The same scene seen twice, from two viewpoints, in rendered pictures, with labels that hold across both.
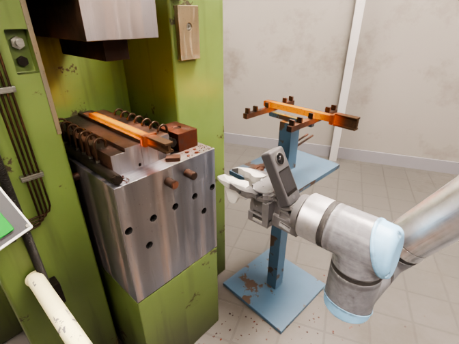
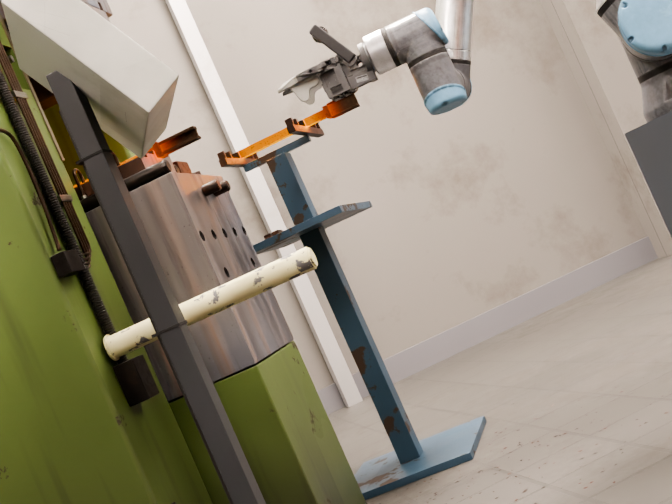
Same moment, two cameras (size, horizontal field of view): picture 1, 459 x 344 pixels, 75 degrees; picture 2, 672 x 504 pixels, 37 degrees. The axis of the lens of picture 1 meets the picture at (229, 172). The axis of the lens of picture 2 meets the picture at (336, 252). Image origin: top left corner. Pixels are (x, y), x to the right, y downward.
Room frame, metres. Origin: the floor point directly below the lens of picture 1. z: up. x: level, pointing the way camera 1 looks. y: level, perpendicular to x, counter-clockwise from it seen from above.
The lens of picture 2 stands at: (-1.26, 1.22, 0.57)
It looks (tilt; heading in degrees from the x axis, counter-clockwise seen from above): 1 degrees up; 328
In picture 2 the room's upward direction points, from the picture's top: 24 degrees counter-clockwise
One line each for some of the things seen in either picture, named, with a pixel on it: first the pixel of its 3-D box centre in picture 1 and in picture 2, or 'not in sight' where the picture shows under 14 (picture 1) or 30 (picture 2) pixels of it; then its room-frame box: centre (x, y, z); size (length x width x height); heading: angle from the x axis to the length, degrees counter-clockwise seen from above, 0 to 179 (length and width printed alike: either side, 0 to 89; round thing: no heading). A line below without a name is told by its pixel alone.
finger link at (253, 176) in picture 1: (248, 181); (305, 92); (0.61, -0.05, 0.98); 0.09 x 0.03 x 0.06; 37
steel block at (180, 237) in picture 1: (132, 194); (132, 309); (1.00, 0.39, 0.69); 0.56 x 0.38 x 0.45; 48
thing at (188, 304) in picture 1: (147, 278); (211, 489); (1.00, 0.39, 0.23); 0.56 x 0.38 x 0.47; 48
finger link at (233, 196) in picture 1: (231, 191); (300, 89); (0.57, -0.01, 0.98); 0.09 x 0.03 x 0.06; 59
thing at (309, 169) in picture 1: (285, 169); (309, 227); (1.17, -0.25, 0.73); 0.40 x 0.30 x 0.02; 134
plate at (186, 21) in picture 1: (188, 33); not in sight; (1.14, 0.14, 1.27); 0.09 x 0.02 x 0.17; 138
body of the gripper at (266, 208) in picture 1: (279, 205); (345, 72); (0.52, -0.10, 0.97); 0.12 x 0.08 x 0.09; 48
